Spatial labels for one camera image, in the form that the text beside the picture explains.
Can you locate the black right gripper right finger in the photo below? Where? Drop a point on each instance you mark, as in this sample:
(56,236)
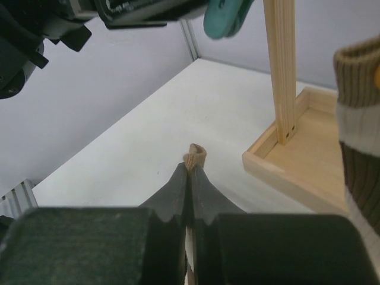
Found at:
(206,204)

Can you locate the wooden hanger stand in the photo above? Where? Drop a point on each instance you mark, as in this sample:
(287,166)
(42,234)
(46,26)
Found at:
(298,154)

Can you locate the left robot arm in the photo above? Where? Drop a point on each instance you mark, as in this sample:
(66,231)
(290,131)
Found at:
(26,24)

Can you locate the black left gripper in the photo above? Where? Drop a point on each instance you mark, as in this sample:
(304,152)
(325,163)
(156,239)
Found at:
(145,14)

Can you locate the aluminium mounting rail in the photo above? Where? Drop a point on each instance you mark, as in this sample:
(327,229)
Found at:
(18,200)

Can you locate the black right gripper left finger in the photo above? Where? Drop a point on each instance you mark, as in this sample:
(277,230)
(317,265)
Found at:
(164,252)

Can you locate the beige brown patterned sock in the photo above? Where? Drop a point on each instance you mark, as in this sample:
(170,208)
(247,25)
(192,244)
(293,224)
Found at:
(357,111)

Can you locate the teal clothespin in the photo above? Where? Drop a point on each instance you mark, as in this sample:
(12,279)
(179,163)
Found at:
(224,18)

